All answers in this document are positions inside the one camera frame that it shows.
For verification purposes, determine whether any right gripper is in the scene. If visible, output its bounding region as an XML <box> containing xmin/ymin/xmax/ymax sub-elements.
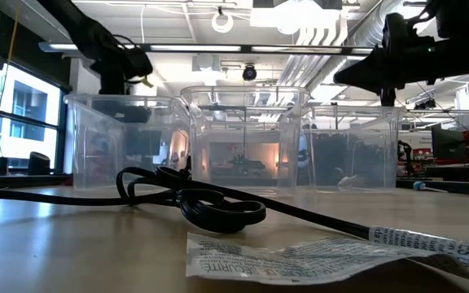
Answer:
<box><xmin>334</xmin><ymin>11</ymin><xmax>427</xmax><ymax>107</ymax></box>

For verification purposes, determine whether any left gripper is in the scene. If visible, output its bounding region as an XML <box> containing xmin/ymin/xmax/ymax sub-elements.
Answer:
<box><xmin>89</xmin><ymin>34</ymin><xmax>155</xmax><ymax>125</ymax></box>

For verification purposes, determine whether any clear plastic bin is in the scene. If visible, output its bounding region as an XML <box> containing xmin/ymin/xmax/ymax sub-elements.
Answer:
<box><xmin>295</xmin><ymin>104</ymin><xmax>406</xmax><ymax>195</ymax></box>
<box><xmin>64</xmin><ymin>93</ymin><xmax>191</xmax><ymax>191</ymax></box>
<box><xmin>180</xmin><ymin>85</ymin><xmax>312</xmax><ymax>195</ymax></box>

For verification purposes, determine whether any blue lollipop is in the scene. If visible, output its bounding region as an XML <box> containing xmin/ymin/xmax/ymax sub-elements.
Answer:
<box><xmin>412</xmin><ymin>181</ymin><xmax>449</xmax><ymax>194</ymax></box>

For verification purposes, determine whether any black power cable with plug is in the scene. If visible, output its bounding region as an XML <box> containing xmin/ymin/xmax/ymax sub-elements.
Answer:
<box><xmin>0</xmin><ymin>165</ymin><xmax>469</xmax><ymax>285</ymax></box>

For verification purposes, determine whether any black track spotlight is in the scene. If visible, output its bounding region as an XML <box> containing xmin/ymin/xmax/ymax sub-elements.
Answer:
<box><xmin>413</xmin><ymin>97</ymin><xmax>437</xmax><ymax>111</ymax></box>

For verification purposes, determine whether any large window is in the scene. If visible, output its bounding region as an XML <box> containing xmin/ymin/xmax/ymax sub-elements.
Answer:
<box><xmin>0</xmin><ymin>63</ymin><xmax>64</xmax><ymax>172</ymax></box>

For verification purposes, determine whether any white ceiling light fixture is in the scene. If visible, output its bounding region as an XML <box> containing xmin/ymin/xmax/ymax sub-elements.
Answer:
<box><xmin>249</xmin><ymin>0</ymin><xmax>344</xmax><ymax>36</ymax></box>

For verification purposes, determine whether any long ceiling light strip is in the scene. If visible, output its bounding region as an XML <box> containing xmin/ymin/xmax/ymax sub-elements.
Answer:
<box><xmin>37</xmin><ymin>42</ymin><xmax>376</xmax><ymax>56</ymax></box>

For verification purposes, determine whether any small black rounded object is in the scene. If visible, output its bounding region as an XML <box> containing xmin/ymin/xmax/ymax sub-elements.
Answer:
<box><xmin>28</xmin><ymin>151</ymin><xmax>51</xmax><ymax>177</ymax></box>

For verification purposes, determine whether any black monitor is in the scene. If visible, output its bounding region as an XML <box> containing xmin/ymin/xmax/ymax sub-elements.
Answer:
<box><xmin>431</xmin><ymin>124</ymin><xmax>468</xmax><ymax>163</ymax></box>

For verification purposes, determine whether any crumpled printed plastic wrapper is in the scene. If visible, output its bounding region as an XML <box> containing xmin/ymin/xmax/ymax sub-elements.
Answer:
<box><xmin>185</xmin><ymin>225</ymin><xmax>469</xmax><ymax>286</ymax></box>

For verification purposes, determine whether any silver ribbed ventilation duct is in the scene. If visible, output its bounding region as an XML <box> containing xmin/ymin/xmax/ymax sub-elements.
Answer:
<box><xmin>305</xmin><ymin>0</ymin><xmax>406</xmax><ymax>94</ymax></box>

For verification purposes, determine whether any black dome camera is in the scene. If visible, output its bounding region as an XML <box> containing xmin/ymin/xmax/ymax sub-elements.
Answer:
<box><xmin>241</xmin><ymin>63</ymin><xmax>258</xmax><ymax>81</ymax></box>

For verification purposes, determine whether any white hanging ring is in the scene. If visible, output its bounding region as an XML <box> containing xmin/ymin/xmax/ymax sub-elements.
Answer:
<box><xmin>211</xmin><ymin>11</ymin><xmax>235</xmax><ymax>34</ymax></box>

